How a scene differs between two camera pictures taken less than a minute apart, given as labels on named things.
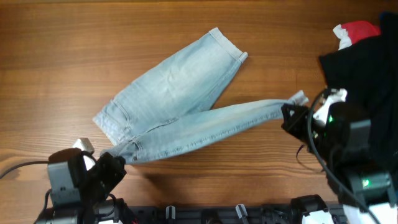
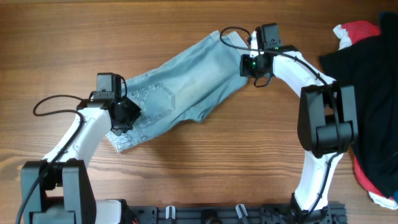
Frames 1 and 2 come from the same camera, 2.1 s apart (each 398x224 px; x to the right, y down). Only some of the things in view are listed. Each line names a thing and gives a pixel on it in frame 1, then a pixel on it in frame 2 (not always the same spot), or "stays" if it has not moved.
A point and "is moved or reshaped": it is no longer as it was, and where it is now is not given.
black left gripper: (107, 172) to (126, 115)
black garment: (367, 73) stays
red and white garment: (351, 32) stays
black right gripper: (297, 121) to (246, 65)
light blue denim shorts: (163, 109) is moved or reshaped
